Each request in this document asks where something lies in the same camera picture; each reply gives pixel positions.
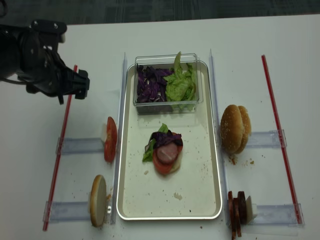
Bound right upper clear pusher track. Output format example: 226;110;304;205
246;129;287;149

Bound red rail strip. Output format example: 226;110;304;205
261;54;303;225
41;64;78;232

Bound bun base on tray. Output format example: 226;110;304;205
161;146;183;175

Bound white metal tray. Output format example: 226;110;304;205
116;62;223;221

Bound left clear divider wall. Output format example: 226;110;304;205
110;53;128;225

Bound rear sesame bun top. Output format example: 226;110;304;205
235;105;252;154

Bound right red rail strip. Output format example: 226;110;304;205
261;54;303;225

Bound sesame bun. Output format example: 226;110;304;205
220;104;244;154
235;105;252;154

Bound purple cabbage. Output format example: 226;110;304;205
151;130;183;149

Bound green lettuce in container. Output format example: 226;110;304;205
164;52;197;102

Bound white patty pusher block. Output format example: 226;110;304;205
245;195;258;225

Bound left upper clear pusher track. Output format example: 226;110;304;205
61;138;104;155

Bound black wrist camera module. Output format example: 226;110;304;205
30;19;67;43

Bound right lower clear pusher track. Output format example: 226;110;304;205
248;204;305;226

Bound clear pusher track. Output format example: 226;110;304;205
42;200;113;225
246;129;287;149
248;204;305;226
61;138;104;155

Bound purple cabbage shreds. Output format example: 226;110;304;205
136;65;174;103

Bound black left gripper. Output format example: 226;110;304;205
24;47;90;105

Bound ham slice on burger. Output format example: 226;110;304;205
156;142;179;165

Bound loose green lettuce leaf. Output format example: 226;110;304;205
142;123;169;162

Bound left bun bottom half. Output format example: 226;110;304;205
89;174;107;228

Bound clear plastic salad container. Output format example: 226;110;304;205
133;52;203;115

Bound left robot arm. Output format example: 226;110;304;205
0;19;90;104

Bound stacked brown meat patties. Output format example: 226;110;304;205
227;191;249;240

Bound left red rail strip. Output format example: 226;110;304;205
41;64;78;232

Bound front sesame bun top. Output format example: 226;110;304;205
220;104;244;154

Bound left lower clear pusher track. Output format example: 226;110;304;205
42;200;113;225

